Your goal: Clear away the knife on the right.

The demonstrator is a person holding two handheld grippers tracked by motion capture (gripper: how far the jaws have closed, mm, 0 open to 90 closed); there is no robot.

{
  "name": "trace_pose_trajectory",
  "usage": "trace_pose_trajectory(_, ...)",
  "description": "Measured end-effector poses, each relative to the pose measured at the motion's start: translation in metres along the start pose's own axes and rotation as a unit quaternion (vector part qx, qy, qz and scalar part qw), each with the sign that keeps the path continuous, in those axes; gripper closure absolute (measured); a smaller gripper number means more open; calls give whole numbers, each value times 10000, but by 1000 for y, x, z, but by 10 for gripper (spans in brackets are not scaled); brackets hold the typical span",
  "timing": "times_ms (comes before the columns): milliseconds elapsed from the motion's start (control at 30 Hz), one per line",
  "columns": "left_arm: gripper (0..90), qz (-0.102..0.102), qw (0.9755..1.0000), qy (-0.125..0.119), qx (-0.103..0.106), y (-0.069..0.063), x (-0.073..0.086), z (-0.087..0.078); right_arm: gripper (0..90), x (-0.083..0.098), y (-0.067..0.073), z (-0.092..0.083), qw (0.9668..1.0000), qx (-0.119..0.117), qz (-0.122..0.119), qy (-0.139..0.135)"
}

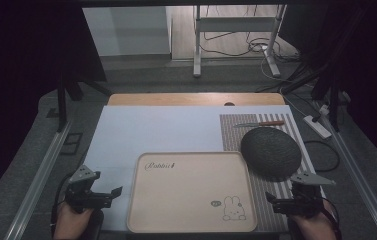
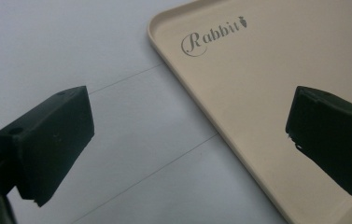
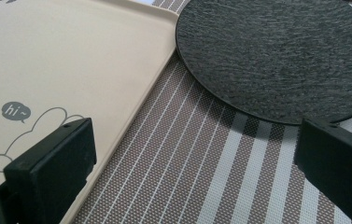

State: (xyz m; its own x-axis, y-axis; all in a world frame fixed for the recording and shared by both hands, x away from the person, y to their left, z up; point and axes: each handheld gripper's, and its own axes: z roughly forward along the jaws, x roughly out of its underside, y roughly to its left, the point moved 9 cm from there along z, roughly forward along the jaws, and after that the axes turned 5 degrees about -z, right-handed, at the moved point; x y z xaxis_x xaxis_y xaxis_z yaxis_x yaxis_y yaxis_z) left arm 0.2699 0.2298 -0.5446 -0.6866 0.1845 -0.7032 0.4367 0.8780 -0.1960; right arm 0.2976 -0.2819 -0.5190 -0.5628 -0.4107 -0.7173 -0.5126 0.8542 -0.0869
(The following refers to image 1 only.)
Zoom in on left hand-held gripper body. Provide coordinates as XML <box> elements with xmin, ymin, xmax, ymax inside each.
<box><xmin>64</xmin><ymin>164</ymin><xmax>114</xmax><ymax>215</ymax></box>

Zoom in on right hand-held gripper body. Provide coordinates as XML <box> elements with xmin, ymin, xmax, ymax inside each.
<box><xmin>271</xmin><ymin>171</ymin><xmax>337</xmax><ymax>218</ymax></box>

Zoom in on person's right hand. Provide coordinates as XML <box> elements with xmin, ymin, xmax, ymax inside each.
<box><xmin>288</xmin><ymin>199</ymin><xmax>339</xmax><ymax>240</ymax></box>

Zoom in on person's left hand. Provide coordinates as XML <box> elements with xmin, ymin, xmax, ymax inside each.
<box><xmin>53</xmin><ymin>201</ymin><xmax>94</xmax><ymax>240</ymax></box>

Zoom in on dark round woven placemat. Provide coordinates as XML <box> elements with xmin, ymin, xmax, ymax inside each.
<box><xmin>240</xmin><ymin>126</ymin><xmax>303</xmax><ymax>183</ymax></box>

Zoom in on striped rectangular placemat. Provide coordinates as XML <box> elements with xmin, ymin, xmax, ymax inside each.
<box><xmin>219</xmin><ymin>113</ymin><xmax>326</xmax><ymax>233</ymax></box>

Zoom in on beige tray with rabbit print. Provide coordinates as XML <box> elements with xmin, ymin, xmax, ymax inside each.
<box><xmin>126</xmin><ymin>151</ymin><xmax>259</xmax><ymax>234</ymax></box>

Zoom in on white table cover sheet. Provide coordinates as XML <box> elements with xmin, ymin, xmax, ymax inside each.
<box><xmin>83</xmin><ymin>104</ymin><xmax>311</xmax><ymax>233</ymax></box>

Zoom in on white power strip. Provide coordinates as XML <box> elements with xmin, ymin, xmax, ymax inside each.
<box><xmin>302</xmin><ymin>114</ymin><xmax>333</xmax><ymax>140</ymax></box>

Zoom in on black curtain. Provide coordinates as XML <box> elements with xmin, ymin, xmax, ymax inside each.
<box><xmin>277</xmin><ymin>0</ymin><xmax>377</xmax><ymax>168</ymax></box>
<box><xmin>0</xmin><ymin>0</ymin><xmax>108</xmax><ymax>214</ymax></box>

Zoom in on white cabinet panel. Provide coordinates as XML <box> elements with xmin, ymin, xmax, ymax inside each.
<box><xmin>82</xmin><ymin>6</ymin><xmax>172</xmax><ymax>57</ymax></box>

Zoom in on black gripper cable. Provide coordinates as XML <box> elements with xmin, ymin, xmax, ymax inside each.
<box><xmin>50</xmin><ymin>172</ymin><xmax>76</xmax><ymax>238</ymax></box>

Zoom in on aluminium floor rail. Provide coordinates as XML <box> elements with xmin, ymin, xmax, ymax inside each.
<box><xmin>322</xmin><ymin>116</ymin><xmax>377</xmax><ymax>240</ymax></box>
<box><xmin>3</xmin><ymin>121</ymin><xmax>73</xmax><ymax>240</ymax></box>

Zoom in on black cable loop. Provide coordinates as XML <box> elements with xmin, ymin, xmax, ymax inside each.
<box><xmin>303</xmin><ymin>139</ymin><xmax>341</xmax><ymax>174</ymax></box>

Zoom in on knife with wooden handle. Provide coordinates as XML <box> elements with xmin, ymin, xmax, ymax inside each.
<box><xmin>232</xmin><ymin>120</ymin><xmax>286</xmax><ymax>129</ymax></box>

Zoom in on tangle of floor cables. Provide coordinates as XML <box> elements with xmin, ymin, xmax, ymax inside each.
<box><xmin>198</xmin><ymin>4</ymin><xmax>302</xmax><ymax>64</ymax></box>

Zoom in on white metal desk frame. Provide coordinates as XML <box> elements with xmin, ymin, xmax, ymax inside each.
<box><xmin>192</xmin><ymin>4</ymin><xmax>288</xmax><ymax>79</ymax></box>

